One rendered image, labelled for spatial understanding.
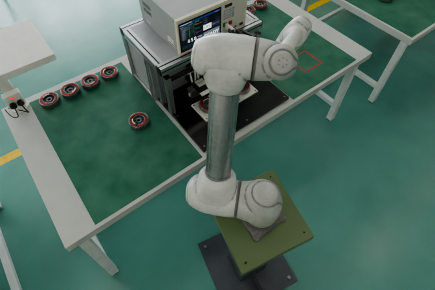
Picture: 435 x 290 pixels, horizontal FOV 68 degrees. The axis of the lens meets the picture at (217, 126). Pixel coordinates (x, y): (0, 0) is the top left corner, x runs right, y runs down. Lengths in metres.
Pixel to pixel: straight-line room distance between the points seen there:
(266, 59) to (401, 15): 2.18
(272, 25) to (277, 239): 1.62
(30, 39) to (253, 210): 1.34
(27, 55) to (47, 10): 2.79
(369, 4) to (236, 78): 2.18
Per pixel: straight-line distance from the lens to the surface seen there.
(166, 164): 1.70
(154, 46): 1.77
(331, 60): 2.35
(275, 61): 0.92
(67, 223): 1.69
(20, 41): 1.88
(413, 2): 3.23
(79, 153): 1.87
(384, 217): 2.65
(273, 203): 1.26
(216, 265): 2.25
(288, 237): 1.51
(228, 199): 1.28
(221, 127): 1.08
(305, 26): 1.54
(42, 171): 1.89
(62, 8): 4.50
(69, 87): 2.19
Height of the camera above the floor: 2.20
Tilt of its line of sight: 53 degrees down
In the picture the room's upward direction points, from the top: 1 degrees clockwise
